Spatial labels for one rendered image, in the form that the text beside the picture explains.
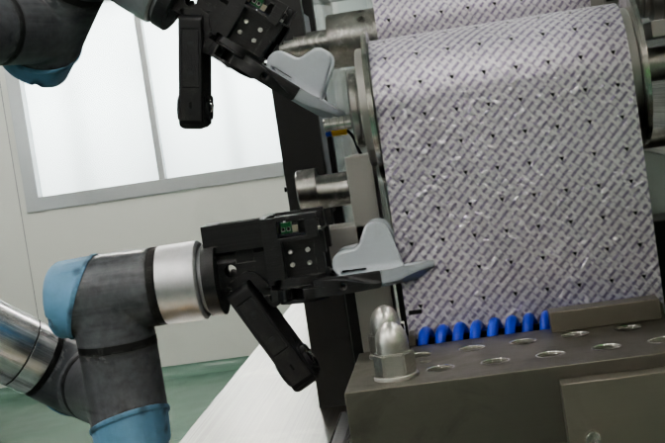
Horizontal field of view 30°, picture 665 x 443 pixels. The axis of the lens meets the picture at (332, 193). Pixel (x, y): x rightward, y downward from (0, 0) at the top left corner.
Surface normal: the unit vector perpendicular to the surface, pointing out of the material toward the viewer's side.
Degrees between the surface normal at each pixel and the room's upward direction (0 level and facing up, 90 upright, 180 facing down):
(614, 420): 90
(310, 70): 92
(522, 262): 90
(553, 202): 90
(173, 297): 101
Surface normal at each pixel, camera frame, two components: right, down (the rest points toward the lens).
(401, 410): -0.09, 0.07
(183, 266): -0.15, -0.42
